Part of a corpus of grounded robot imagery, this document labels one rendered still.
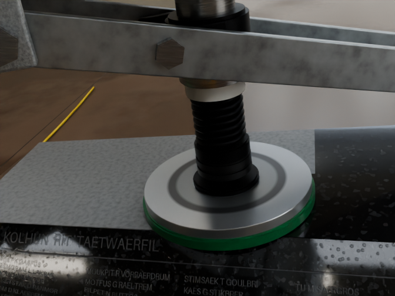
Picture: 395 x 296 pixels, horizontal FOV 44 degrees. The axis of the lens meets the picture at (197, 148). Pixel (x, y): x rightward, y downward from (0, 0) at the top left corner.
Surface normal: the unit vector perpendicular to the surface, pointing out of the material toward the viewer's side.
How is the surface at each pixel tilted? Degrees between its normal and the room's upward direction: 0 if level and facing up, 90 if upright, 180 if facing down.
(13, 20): 90
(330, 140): 0
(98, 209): 0
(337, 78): 90
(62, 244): 45
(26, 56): 90
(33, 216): 0
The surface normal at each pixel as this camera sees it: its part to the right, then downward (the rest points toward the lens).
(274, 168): -0.13, -0.88
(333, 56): 0.23, 0.42
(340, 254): -0.26, -0.29
